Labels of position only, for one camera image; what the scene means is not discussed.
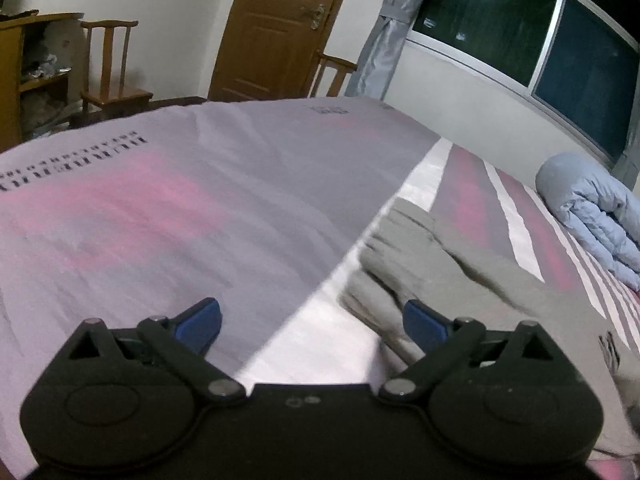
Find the wooden chair by cabinet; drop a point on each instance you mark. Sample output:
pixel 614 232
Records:
pixel 110 95

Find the grey curtain near door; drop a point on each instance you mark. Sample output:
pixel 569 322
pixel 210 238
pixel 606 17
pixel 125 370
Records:
pixel 380 53

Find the grey pants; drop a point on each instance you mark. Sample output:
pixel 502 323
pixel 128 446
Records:
pixel 412 255

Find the window with white frame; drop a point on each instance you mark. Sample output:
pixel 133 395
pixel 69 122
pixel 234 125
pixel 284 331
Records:
pixel 576 60

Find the brown wooden door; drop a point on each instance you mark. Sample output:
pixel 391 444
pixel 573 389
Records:
pixel 269 49

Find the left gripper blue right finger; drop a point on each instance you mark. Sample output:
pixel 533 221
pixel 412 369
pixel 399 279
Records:
pixel 446 345

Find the folded light blue quilt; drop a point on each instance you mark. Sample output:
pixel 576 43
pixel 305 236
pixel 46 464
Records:
pixel 597 209

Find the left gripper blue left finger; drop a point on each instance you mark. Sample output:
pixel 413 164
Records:
pixel 182 342

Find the striped pink grey bedsheet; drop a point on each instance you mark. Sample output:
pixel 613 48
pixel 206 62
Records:
pixel 262 206

